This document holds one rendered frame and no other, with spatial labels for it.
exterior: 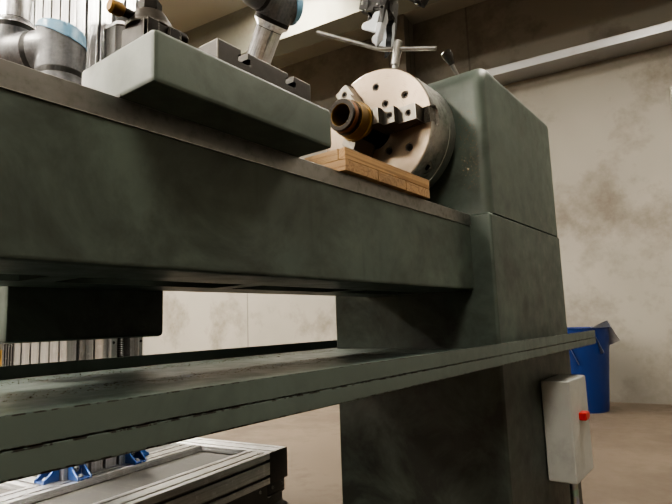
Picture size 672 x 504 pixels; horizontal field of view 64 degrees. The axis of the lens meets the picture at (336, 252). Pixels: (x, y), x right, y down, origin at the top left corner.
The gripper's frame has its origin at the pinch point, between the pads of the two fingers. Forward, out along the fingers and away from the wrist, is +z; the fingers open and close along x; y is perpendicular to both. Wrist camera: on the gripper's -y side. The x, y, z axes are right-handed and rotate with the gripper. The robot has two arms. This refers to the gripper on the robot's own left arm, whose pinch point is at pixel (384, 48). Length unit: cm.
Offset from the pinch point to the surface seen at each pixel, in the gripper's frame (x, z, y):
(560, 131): -306, -60, -35
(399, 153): 6.2, 27.9, -10.1
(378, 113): 13.2, 20.5, -5.9
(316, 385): 75, 68, -26
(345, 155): 46, 37, -13
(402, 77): 5.6, 9.5, -7.8
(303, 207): 56, 47, -12
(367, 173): 40, 39, -16
